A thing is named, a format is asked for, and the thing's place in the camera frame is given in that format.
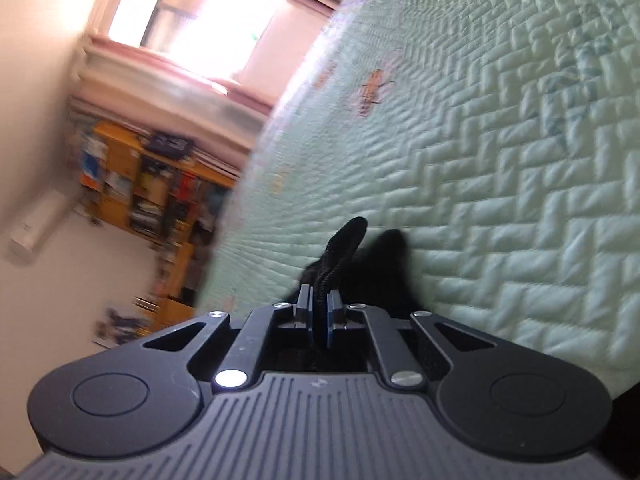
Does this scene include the wooden desk with drawers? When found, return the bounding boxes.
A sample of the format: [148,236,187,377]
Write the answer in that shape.
[150,240,201,331]

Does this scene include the wall poster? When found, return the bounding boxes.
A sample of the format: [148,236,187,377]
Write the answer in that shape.
[94,305,151,347]

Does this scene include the black hanging bag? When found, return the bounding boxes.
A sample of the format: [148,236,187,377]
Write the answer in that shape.
[145,131,196,161]

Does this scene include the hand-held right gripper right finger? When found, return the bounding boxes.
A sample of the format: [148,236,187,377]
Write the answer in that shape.
[325,290,498,388]

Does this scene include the green quilted bedspread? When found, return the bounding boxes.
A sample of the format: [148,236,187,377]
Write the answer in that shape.
[197,0,640,391]

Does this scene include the white air conditioner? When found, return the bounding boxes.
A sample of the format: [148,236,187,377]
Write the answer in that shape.
[9,189,68,264]

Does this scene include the black pants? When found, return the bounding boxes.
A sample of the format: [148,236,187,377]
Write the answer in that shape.
[295,216,418,321]

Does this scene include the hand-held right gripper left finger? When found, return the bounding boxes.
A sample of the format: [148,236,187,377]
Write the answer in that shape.
[140,284,321,391]

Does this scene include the pale sheer curtain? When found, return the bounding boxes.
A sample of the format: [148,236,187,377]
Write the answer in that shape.
[70,35,271,171]

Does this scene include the wooden bookshelf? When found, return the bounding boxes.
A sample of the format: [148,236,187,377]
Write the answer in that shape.
[75,120,236,261]

